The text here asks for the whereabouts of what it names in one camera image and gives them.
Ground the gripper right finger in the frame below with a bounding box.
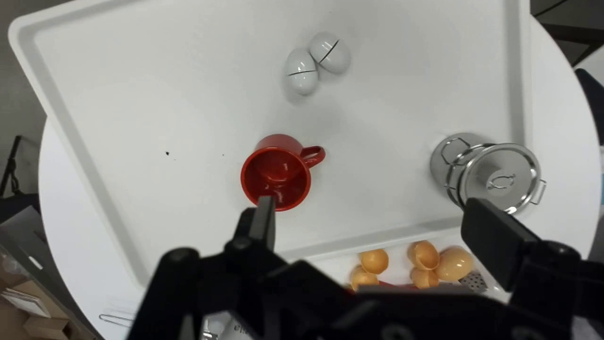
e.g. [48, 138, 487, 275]
[461, 197, 604, 340]

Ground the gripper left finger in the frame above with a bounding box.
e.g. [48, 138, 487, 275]
[126, 195, 352, 340]

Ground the red plastic cup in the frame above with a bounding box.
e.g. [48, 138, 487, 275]
[240, 134, 327, 212]

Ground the small metal grater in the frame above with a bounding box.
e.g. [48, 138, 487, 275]
[460, 270, 489, 294]

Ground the yellow egg shell half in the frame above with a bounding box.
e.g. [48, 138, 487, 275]
[350, 265, 380, 291]
[409, 267, 440, 290]
[359, 249, 390, 275]
[407, 240, 441, 271]
[435, 246, 474, 283]

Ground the steel pot lid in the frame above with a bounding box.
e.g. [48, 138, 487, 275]
[458, 143, 547, 216]

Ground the small steel pot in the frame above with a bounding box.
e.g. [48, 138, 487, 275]
[429, 133, 547, 216]

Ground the stack of cardboard boxes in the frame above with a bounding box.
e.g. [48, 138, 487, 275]
[0, 276, 72, 340]

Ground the white plastic tray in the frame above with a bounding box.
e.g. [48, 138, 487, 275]
[8, 0, 533, 289]

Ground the black stand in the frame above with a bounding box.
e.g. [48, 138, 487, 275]
[0, 135, 39, 222]

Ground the white toy egg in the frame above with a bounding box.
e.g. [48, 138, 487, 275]
[309, 31, 352, 75]
[285, 48, 319, 96]

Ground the metal wire utensil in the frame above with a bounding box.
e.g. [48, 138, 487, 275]
[98, 312, 138, 329]

